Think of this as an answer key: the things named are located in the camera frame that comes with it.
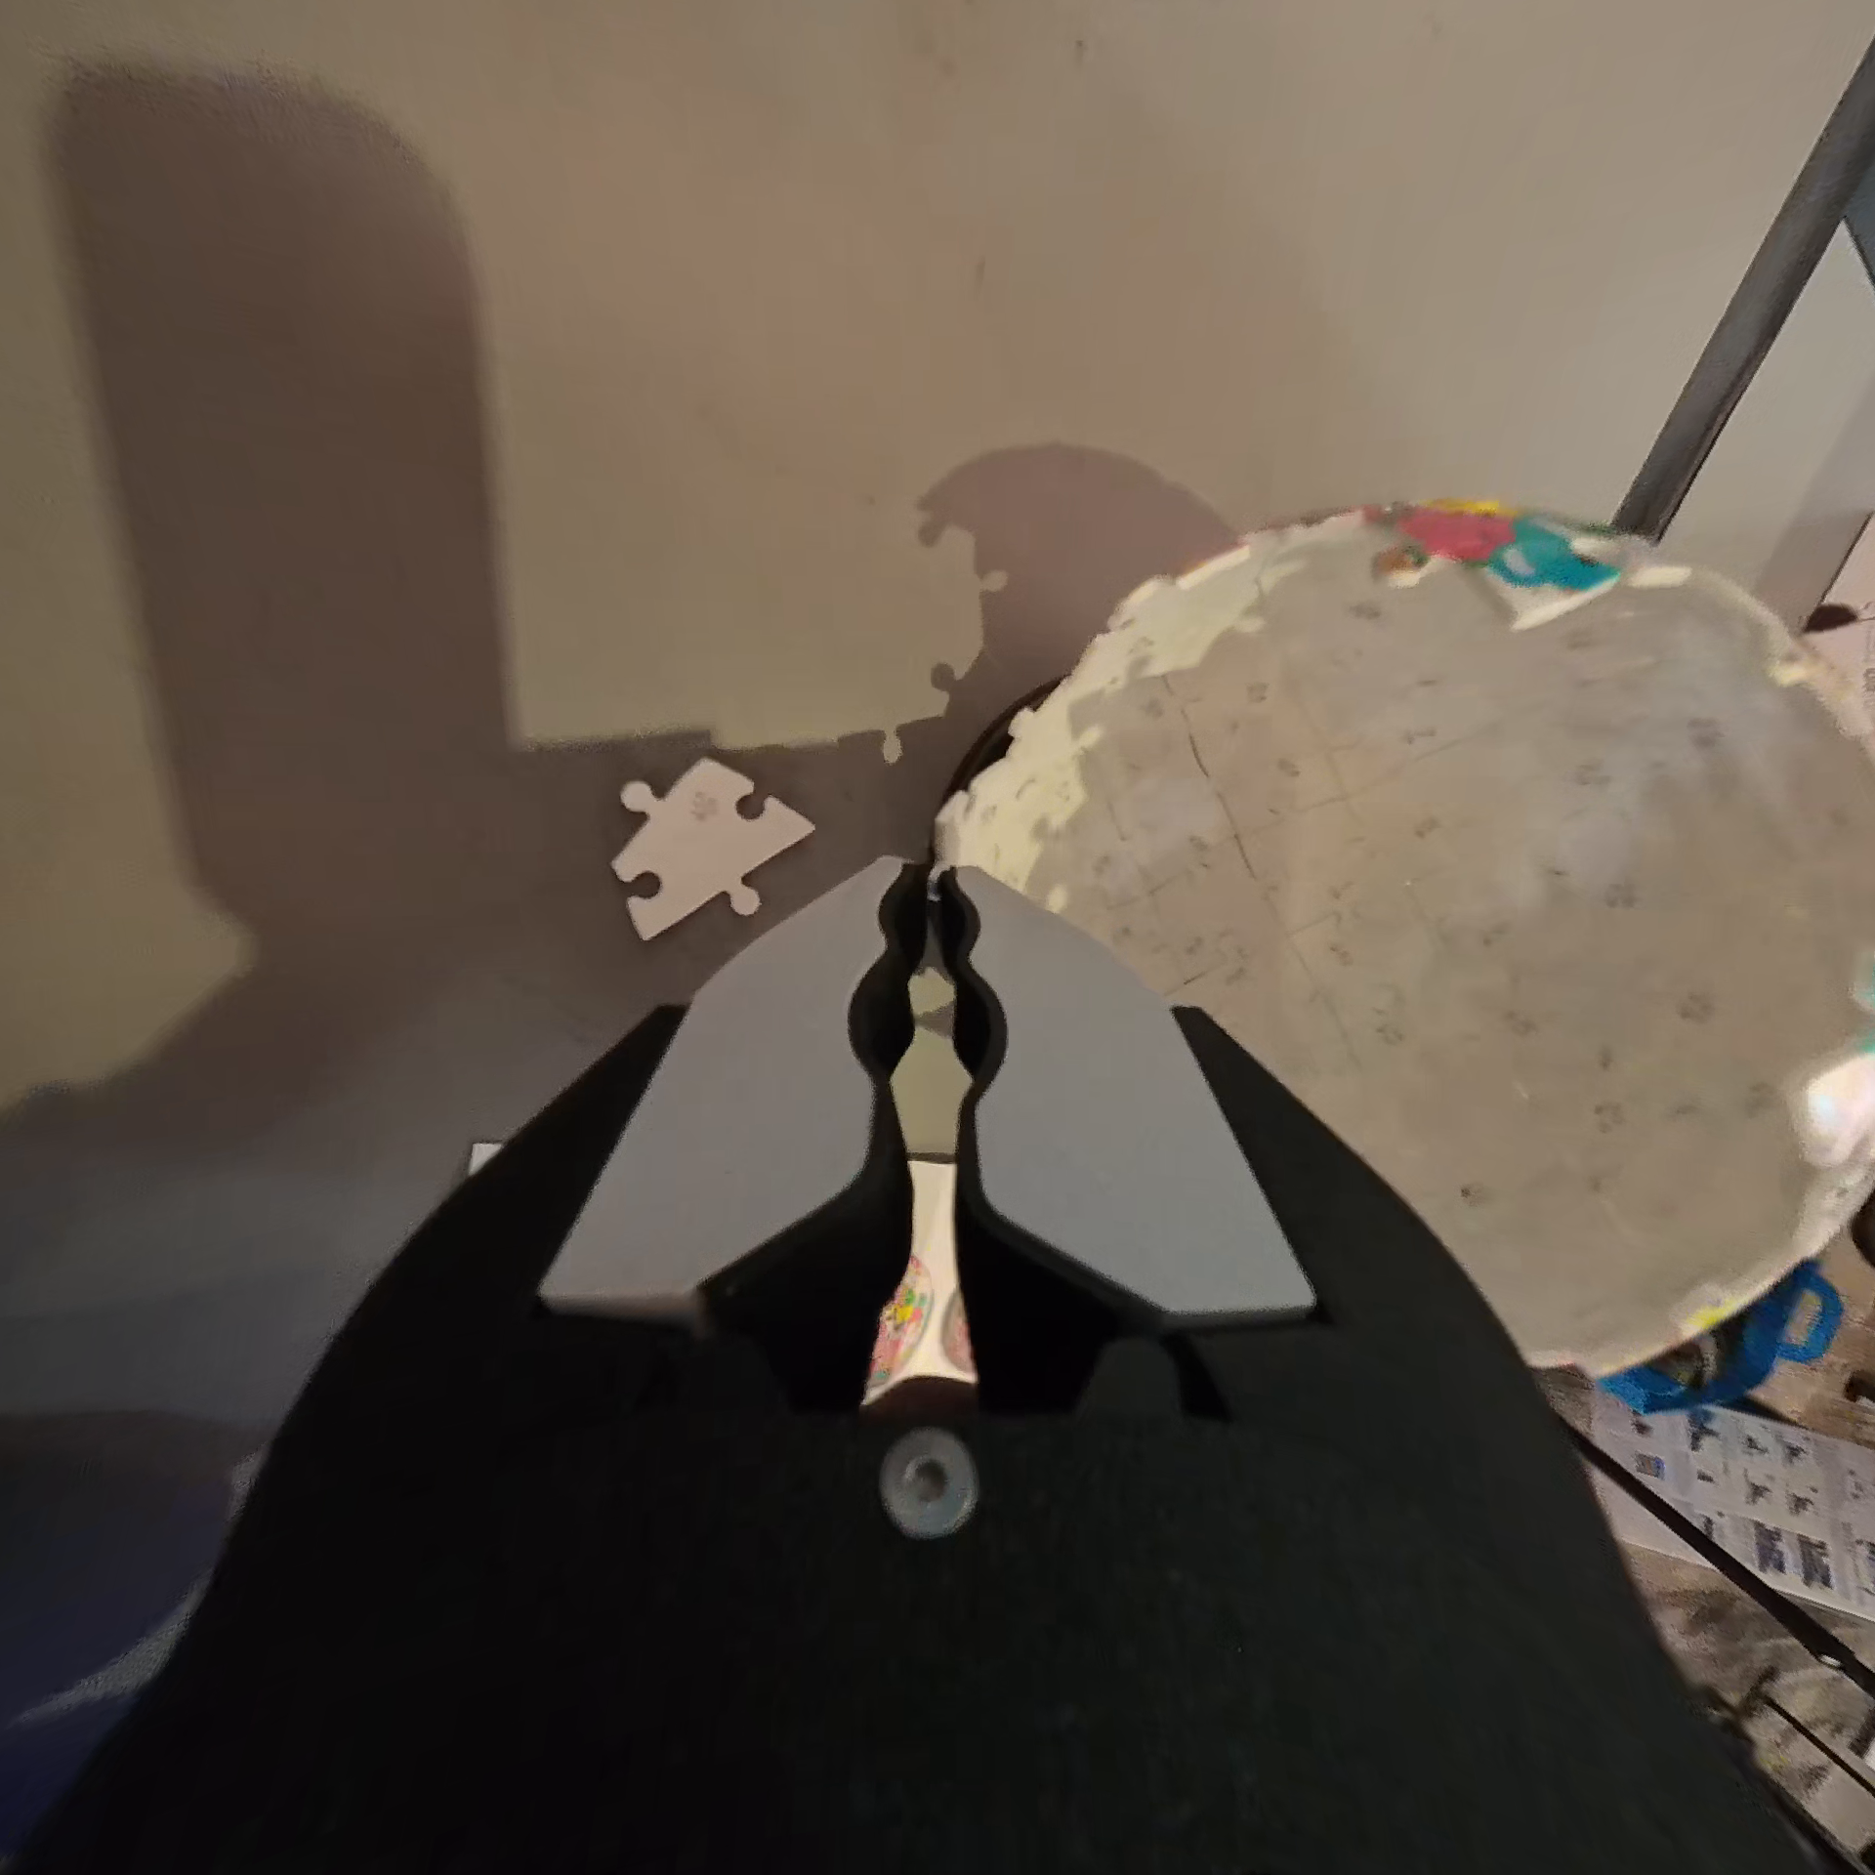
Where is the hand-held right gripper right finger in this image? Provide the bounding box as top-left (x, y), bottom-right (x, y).
top-left (935, 862), bottom-right (1319, 1420)

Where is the blue bag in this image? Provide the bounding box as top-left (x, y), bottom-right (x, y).
top-left (1594, 1260), bottom-right (1846, 1417)

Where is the white puzzle piece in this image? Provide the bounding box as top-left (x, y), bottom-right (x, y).
top-left (609, 754), bottom-right (816, 942)

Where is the printed instruction sheet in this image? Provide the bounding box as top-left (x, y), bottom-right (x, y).
top-left (466, 1139), bottom-right (980, 1411)

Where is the black ball stand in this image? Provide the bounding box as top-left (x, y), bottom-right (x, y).
top-left (948, 678), bottom-right (1060, 805)

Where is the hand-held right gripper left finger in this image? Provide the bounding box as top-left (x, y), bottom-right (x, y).
top-left (537, 856), bottom-right (937, 1413)

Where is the colourful 3D puzzle ball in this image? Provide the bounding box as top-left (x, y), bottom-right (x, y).
top-left (935, 501), bottom-right (1875, 1379)

